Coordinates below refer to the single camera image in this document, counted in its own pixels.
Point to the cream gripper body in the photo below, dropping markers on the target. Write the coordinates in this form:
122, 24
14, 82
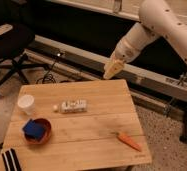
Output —
112, 67

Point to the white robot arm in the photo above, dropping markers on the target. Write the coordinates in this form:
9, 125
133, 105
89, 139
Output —
156, 19

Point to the wooden table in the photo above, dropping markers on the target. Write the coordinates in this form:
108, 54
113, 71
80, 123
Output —
83, 140

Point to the orange carrot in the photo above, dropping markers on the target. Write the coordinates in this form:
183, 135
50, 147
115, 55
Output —
124, 138

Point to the red brown bowl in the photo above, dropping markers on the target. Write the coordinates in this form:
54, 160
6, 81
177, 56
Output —
47, 125

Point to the white paper cup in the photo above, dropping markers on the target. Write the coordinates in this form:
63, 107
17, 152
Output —
26, 103

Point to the blue sponge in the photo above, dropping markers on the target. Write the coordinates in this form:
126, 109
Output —
33, 129

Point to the black office chair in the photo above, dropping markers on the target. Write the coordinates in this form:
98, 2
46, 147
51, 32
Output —
14, 38

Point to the black white striped cloth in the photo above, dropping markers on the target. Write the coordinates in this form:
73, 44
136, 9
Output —
11, 161

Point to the long metal rail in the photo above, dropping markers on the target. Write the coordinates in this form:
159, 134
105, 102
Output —
136, 75

